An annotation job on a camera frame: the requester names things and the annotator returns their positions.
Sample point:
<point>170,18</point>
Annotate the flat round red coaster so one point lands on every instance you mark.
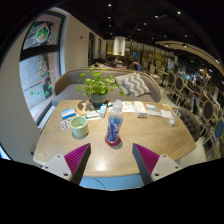
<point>107,142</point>

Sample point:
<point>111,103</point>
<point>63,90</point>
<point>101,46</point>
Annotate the clear plastic cup with straw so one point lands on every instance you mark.
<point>173,118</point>

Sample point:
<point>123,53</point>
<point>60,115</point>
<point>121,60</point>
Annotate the yellow card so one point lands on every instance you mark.
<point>167,106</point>

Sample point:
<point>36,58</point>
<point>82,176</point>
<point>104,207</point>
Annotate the dark grey tufted chair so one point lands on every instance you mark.
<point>191,123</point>

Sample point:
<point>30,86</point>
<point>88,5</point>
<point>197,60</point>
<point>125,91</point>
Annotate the grey curved sofa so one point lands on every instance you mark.
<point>66,91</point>

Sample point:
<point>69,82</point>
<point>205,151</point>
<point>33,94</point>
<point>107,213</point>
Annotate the group of round-backed chairs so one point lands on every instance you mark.
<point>208,113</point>

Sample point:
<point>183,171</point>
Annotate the white ointment tube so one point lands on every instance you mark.
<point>92,115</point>

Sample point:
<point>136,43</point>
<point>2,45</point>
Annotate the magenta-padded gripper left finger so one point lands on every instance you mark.
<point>77,158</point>

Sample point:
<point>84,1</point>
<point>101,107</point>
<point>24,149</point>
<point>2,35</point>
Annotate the window with festive stickers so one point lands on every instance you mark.
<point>38,73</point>

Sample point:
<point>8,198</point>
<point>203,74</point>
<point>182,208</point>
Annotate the group of ceiling lights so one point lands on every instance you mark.
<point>156,16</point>

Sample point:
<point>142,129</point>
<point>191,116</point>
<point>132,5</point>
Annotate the white paper leaflet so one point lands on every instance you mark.
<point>154,112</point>

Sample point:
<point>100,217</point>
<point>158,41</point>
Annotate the white napkin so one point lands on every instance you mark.
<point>166,113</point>

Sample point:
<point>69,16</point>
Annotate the person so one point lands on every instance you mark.
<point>136,66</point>
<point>197,96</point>

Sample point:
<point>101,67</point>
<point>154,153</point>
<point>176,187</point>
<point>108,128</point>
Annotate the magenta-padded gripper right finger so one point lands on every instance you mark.
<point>146,158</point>

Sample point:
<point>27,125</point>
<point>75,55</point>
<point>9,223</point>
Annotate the white round column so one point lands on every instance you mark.
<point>119,46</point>

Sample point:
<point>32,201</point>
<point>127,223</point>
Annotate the small white and blue box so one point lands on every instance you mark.
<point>151,107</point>

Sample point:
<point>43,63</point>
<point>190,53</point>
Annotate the clear bottle with blue label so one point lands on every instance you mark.
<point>114,126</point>

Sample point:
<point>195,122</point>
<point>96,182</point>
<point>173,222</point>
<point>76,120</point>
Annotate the light green mug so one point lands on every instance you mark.
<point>80,128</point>

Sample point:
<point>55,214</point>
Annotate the pill blister pack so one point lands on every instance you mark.
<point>65,125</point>

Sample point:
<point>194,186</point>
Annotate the green potted plant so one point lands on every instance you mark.
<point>98,85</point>

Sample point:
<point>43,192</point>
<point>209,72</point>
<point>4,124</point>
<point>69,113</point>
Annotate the grey chevron cushion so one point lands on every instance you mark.
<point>133,84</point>

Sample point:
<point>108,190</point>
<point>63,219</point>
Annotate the white carton box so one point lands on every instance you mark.
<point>140,109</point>

